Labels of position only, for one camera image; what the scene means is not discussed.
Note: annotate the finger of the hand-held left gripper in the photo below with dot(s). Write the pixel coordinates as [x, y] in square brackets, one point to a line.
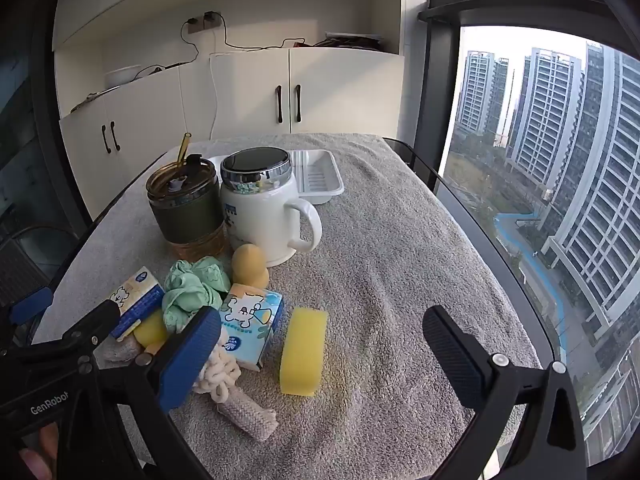
[95, 322]
[30, 305]

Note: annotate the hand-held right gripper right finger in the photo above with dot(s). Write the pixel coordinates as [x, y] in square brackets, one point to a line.
[450, 350]

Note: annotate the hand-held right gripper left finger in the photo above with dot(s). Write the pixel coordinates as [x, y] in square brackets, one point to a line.
[190, 355]

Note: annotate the cream knitted scrunchie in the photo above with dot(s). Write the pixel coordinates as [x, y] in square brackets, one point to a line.
[222, 370]

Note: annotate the yellow sponge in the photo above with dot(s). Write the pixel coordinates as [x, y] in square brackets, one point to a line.
[302, 355]
[150, 330]

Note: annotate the green cloth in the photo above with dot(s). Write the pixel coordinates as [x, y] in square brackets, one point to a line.
[190, 290]

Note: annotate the grey knitted cloth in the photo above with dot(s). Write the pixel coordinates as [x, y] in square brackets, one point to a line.
[245, 415]

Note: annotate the beige egg-shaped makeup sponge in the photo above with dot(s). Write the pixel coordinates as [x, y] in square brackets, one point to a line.
[247, 262]

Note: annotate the white ribbed plastic tray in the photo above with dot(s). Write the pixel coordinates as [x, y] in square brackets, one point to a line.
[320, 180]

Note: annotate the person's left hand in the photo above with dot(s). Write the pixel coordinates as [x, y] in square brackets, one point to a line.
[35, 455]

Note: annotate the tissue packet with bear print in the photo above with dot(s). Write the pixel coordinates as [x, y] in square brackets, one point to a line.
[135, 295]
[250, 320]

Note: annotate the dark wicker chair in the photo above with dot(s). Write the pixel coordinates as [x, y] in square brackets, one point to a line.
[30, 255]

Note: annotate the green glass tumbler with straw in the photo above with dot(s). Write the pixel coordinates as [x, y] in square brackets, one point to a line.
[187, 210]

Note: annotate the white mug with chrome lid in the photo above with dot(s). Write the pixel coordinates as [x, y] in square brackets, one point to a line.
[260, 220]

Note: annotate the dark flat tray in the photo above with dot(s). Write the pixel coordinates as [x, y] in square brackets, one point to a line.
[90, 100]

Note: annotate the white bowl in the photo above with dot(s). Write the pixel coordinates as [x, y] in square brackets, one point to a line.
[122, 76]

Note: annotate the apartment towers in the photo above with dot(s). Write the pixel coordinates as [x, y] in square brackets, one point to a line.
[542, 110]

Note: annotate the pile of dark flat items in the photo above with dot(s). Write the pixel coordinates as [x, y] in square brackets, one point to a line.
[350, 40]

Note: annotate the black window frame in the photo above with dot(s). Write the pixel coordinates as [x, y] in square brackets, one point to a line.
[440, 85]

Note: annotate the white wall cabinet unit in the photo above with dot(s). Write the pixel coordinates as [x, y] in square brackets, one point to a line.
[340, 90]

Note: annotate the wall power outlet with plugs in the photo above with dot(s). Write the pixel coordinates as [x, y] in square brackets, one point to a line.
[202, 21]

